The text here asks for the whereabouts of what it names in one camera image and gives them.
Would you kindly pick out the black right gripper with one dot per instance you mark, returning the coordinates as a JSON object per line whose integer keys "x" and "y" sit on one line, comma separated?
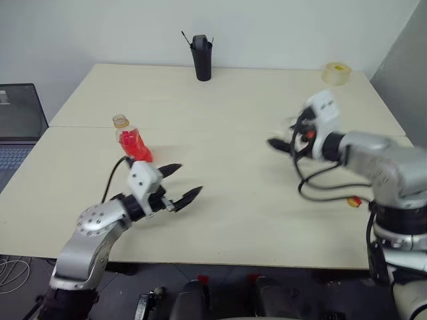
{"x": 305, "y": 128}

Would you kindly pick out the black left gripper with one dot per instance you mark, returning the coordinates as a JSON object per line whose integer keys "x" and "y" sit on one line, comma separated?
{"x": 158, "y": 203}

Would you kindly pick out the red liquid plastic bottle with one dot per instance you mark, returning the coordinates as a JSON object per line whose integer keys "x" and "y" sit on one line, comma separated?
{"x": 133, "y": 143}

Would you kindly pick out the yellow bottle cap red tape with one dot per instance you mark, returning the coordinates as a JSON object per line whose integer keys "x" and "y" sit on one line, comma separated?
{"x": 354, "y": 202}

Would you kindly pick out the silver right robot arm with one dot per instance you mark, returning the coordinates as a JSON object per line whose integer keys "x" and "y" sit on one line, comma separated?
{"x": 377, "y": 153}

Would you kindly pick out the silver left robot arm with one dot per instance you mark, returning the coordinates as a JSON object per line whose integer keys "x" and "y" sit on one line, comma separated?
{"x": 96, "y": 220}

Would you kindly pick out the translucent tape roll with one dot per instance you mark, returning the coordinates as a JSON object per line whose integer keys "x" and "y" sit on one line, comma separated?
{"x": 336, "y": 75}

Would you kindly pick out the black tapered cup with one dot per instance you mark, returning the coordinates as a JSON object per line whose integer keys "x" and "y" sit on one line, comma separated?
{"x": 203, "y": 63}

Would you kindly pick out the dark rounded shape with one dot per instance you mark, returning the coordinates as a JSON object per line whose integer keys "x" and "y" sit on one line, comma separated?
{"x": 191, "y": 300}

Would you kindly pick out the thin black stick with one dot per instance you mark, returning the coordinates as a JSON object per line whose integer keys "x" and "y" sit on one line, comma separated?
{"x": 185, "y": 37}

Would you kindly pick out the grey laptop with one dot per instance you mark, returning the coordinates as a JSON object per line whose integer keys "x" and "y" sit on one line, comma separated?
{"x": 20, "y": 113}

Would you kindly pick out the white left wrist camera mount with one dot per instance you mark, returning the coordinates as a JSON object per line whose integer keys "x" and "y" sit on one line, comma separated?
{"x": 141, "y": 181}

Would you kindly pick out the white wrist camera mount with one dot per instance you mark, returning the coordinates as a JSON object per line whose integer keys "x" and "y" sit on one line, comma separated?
{"x": 141, "y": 181}
{"x": 325, "y": 110}

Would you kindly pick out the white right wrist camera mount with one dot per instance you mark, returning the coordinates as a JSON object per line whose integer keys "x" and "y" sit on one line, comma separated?
{"x": 325, "y": 110}

